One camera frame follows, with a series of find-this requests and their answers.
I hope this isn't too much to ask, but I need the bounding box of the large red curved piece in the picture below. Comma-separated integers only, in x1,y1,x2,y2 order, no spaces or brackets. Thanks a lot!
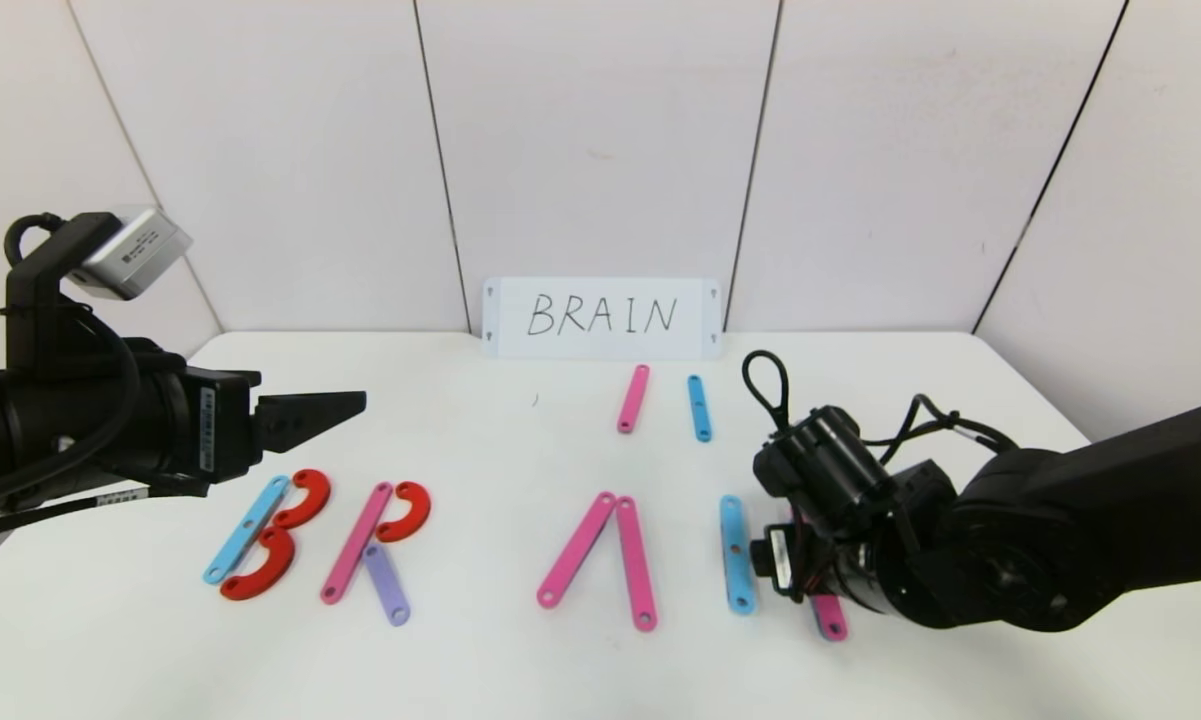
219,526,298,603
271,469,333,531

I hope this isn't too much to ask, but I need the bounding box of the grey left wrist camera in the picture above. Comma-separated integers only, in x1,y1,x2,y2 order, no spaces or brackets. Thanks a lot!
67,206,194,302

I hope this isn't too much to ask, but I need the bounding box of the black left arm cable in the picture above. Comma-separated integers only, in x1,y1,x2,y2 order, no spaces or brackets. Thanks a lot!
0,478,211,546

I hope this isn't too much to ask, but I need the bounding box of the blue bar with orange dot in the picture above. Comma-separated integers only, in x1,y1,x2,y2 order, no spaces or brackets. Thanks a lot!
718,495,758,617

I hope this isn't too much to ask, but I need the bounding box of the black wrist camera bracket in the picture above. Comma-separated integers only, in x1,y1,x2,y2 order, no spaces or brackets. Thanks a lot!
4,212,126,353

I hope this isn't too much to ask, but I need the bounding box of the small red curved piece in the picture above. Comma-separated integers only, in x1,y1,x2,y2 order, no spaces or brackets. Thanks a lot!
374,481,433,545

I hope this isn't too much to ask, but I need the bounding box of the short blue bar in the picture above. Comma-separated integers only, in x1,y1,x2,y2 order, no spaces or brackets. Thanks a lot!
686,374,713,443

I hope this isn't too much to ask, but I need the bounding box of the white BRAIN sign card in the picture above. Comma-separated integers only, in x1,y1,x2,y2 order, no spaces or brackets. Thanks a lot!
481,277,723,360

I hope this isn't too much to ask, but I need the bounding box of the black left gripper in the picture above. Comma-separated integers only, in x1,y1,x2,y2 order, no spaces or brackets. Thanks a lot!
21,364,367,488

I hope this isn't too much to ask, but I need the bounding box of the short purple bar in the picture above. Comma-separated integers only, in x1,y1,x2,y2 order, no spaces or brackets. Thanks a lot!
361,543,412,629

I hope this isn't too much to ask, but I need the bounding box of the long pink bar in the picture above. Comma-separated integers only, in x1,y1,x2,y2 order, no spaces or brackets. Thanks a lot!
535,491,618,610
319,481,397,607
788,505,850,643
615,496,658,634

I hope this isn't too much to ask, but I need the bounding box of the black curved right arm cable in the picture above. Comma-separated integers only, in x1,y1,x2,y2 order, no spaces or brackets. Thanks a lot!
860,392,1023,457

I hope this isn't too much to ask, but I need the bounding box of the long blue bar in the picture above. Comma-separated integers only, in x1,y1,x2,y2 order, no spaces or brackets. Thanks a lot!
202,475,292,587

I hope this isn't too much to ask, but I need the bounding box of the black looped right arm cable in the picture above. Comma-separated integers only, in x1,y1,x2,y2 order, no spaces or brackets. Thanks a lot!
741,349,795,434

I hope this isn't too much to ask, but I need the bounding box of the medium pink bar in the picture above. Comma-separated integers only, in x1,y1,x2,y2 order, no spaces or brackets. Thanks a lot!
616,364,651,435

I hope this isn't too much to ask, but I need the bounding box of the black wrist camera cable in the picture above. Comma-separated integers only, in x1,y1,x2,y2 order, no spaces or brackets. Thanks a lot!
0,213,144,511

